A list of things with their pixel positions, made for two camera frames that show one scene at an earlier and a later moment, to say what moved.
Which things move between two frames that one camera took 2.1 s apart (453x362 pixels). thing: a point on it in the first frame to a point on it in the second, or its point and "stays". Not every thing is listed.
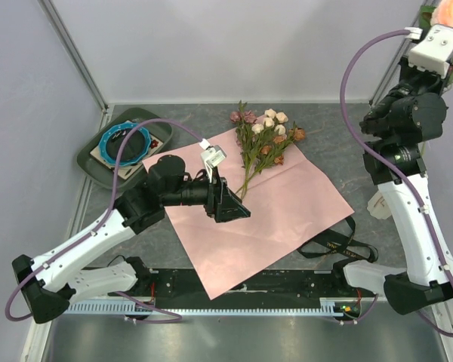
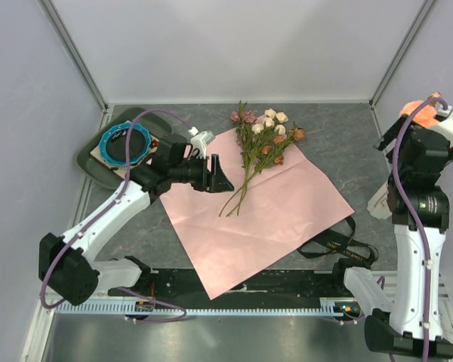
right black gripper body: (415, 82) to (405, 139)
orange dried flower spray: (274, 153) stays
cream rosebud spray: (264, 133) stays
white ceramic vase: (377, 207) stays
